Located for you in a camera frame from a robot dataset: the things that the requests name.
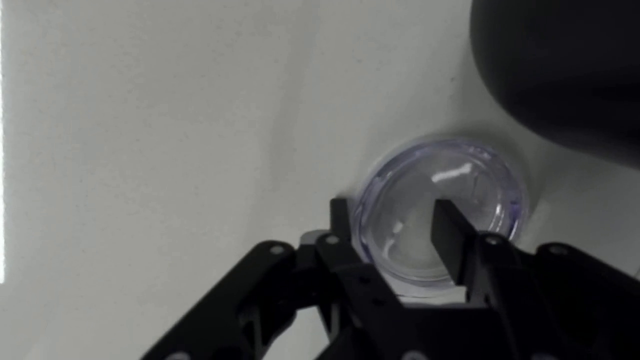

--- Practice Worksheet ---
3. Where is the clear plastic cup lid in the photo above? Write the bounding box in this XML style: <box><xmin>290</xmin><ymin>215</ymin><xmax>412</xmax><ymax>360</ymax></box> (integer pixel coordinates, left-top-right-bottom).
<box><xmin>350</xmin><ymin>134</ymin><xmax>531</xmax><ymax>304</ymax></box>

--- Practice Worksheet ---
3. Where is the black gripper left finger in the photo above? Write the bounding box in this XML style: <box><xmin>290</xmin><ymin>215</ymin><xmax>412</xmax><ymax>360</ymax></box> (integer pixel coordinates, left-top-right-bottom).
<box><xmin>138</xmin><ymin>197</ymin><xmax>416</xmax><ymax>360</ymax></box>

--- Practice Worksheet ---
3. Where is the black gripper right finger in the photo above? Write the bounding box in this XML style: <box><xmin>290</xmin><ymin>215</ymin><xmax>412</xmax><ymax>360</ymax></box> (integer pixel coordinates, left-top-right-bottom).
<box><xmin>428</xmin><ymin>199</ymin><xmax>640</xmax><ymax>360</ymax></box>

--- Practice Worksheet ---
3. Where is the black cup with steel rim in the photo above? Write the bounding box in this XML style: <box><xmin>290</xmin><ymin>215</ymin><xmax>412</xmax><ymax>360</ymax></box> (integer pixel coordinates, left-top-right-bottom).
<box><xmin>467</xmin><ymin>0</ymin><xmax>640</xmax><ymax>171</ymax></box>

